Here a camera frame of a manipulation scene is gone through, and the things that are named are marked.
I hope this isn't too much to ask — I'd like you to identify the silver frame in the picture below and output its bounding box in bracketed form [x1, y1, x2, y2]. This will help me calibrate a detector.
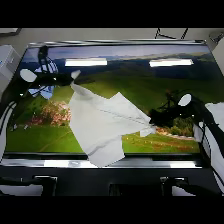
[0, 39, 214, 197]

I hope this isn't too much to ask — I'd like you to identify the white shirt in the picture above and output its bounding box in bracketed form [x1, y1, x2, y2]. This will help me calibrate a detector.
[68, 81, 157, 168]

